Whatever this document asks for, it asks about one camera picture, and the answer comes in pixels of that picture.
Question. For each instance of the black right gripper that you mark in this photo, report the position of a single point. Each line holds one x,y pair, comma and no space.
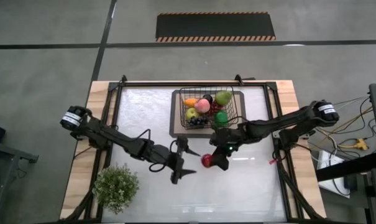
226,141

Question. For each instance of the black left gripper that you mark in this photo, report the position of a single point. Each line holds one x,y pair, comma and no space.
167,157

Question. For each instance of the red apple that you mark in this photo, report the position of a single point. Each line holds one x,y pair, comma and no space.
205,160

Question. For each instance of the black grape bunch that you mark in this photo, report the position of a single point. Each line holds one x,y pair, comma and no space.
198,120

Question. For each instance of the dark green avocado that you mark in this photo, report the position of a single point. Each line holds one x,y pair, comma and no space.
221,118

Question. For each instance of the green apple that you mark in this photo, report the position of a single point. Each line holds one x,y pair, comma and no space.
191,113

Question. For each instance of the red grape bunch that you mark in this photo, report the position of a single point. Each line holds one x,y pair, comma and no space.
215,109

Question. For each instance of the pink peach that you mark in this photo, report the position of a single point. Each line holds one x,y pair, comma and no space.
202,106

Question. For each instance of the yellow-orange mango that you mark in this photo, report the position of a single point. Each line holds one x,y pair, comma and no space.
190,102

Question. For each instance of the green pear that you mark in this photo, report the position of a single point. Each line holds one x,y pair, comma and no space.
223,97

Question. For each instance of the dark purple plum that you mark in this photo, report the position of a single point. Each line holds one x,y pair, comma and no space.
208,97

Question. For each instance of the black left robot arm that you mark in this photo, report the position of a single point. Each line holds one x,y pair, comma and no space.
113,137

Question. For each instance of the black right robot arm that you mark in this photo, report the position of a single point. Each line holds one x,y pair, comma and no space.
268,124

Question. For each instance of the beige placemat with grey border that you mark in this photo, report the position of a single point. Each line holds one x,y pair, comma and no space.
175,130

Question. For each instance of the white table cover sheet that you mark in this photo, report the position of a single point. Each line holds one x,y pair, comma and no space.
237,193

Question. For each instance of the small red tag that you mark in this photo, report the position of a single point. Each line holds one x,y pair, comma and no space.
272,161

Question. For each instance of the green potted plant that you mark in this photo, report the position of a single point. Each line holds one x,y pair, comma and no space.
116,188

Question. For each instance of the white box on floor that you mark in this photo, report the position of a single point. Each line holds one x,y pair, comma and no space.
326,158

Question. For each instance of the black crossbar beam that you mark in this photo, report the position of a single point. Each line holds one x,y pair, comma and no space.
349,166

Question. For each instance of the black hazard-striped floor mat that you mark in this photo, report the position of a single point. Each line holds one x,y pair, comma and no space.
215,26

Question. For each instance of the yellow power plug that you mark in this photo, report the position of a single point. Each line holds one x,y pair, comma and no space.
360,145

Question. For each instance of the grey metal stand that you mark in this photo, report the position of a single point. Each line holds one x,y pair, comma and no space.
7,152

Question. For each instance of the black aluminium table frame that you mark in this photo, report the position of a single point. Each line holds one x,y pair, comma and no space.
190,83

